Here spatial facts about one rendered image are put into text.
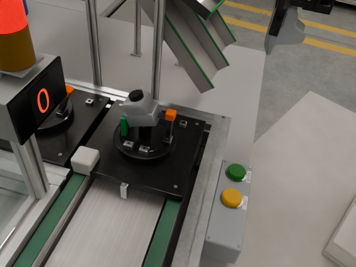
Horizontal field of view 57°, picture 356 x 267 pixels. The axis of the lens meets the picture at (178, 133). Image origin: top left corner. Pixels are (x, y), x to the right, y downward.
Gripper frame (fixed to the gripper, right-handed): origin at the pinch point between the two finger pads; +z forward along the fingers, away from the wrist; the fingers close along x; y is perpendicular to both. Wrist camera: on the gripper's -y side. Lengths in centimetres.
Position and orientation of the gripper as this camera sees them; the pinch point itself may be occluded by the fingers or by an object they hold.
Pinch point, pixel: (266, 46)
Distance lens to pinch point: 61.2
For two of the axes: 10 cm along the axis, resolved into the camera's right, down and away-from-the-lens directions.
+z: -0.9, 7.1, 6.9
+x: 2.6, -6.6, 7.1
